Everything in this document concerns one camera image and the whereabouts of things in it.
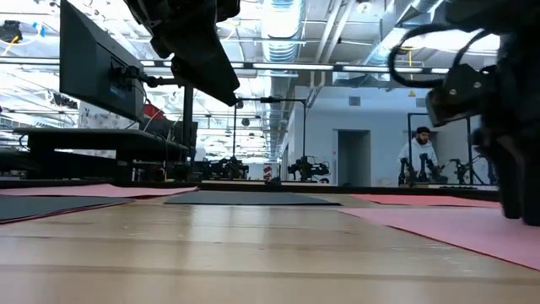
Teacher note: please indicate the black hanging ceiling device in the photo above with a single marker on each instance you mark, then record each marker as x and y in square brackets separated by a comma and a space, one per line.
[10, 30]

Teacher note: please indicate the standing desk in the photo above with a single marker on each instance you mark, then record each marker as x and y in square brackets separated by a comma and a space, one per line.
[105, 137]

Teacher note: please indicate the black computer monitor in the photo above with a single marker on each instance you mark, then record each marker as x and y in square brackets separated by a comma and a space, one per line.
[93, 63]

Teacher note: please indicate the black table frame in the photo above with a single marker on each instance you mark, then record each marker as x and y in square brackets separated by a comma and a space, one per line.
[464, 193]

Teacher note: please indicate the black paper sheet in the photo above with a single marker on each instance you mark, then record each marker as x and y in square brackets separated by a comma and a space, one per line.
[42, 206]
[249, 198]

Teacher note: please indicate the grey door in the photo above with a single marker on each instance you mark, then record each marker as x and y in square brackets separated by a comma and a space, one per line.
[354, 158]

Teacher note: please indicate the black background robot arms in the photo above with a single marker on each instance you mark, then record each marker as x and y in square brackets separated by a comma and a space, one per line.
[308, 168]
[230, 166]

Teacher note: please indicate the red box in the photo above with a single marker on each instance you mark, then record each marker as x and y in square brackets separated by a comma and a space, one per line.
[152, 112]

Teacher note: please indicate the person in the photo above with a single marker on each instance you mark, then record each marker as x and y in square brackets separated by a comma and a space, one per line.
[417, 154]

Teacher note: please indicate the long ceiling light panel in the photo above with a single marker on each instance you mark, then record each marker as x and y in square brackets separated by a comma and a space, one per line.
[439, 70]
[367, 68]
[295, 66]
[238, 64]

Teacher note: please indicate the grey wall vent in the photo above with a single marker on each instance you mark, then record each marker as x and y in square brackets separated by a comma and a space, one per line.
[354, 101]
[421, 102]

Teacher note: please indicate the silver ventilation duct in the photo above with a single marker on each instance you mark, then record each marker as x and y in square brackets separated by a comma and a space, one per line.
[282, 46]

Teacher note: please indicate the yellow hanging ceiling pendant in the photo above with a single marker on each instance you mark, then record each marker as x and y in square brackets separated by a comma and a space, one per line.
[412, 93]

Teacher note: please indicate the black computer tower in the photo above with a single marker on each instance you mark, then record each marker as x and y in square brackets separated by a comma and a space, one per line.
[175, 133]

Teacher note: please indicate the small black frame mount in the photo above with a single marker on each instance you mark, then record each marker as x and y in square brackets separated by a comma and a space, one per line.
[274, 180]

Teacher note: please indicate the black background robot arm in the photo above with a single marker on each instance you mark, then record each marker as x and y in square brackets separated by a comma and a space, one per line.
[423, 169]
[462, 171]

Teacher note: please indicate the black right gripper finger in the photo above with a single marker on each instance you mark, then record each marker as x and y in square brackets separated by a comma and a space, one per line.
[508, 181]
[532, 190]

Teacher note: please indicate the light background work table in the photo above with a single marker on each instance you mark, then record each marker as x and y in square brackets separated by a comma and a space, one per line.
[472, 186]

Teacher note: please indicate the black background gantry frame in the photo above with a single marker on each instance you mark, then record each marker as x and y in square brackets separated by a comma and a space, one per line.
[278, 99]
[409, 143]

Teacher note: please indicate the red white striped post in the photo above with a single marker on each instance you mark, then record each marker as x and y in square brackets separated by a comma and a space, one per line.
[267, 171]

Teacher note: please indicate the red paper sheet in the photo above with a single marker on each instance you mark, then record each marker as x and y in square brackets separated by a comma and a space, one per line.
[422, 200]

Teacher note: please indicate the pink paper sheet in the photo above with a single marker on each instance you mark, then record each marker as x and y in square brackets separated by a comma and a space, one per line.
[97, 190]
[464, 232]

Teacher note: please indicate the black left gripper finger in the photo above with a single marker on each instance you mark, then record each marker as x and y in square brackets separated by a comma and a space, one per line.
[206, 67]

